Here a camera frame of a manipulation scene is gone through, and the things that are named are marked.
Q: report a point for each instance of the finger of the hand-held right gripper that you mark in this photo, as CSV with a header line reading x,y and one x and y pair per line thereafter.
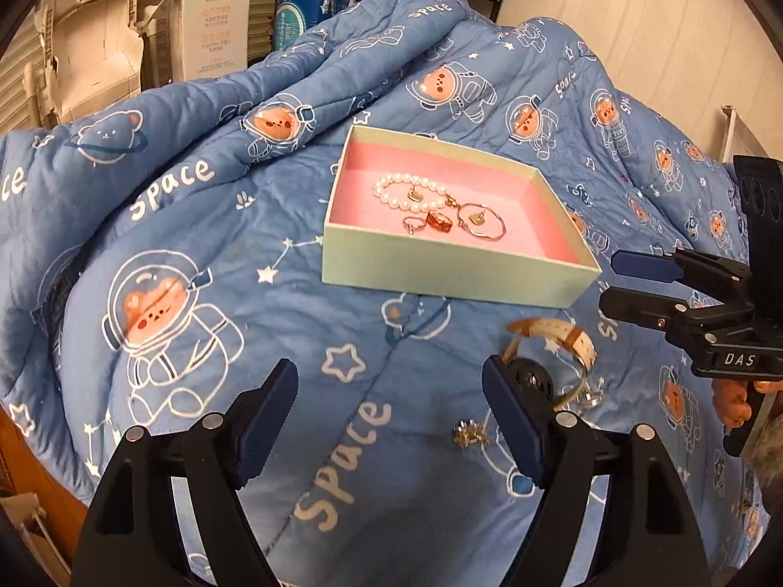
x,y
642,307
639,266

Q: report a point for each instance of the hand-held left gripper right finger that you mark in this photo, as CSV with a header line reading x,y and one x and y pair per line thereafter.
x,y
515,431

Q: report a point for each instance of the gold bangle with charm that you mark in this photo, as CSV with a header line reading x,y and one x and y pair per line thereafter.
x,y
497,233

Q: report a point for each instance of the small crystal brooch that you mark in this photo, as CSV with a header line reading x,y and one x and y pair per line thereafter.
x,y
470,437

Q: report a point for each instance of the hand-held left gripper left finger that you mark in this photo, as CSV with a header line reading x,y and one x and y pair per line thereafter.
x,y
269,434

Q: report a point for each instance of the white baby high chair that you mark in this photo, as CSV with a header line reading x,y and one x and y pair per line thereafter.
x,y
92,43

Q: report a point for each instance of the green box with pink lining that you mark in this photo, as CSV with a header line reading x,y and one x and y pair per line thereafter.
x,y
489,220

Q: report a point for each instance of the blue astronaut bear printed blanket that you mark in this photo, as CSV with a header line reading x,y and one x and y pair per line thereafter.
x,y
244,244

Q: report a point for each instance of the tall white carton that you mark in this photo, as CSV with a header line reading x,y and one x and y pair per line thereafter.
x,y
214,18

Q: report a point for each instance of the person's right hand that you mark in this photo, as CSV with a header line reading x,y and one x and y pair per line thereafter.
x,y
731,400

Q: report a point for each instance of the louvered closet door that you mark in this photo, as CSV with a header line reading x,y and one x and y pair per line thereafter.
x,y
18,67

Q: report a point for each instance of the blue tissue pack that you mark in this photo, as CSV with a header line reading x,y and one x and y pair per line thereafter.
x,y
303,15

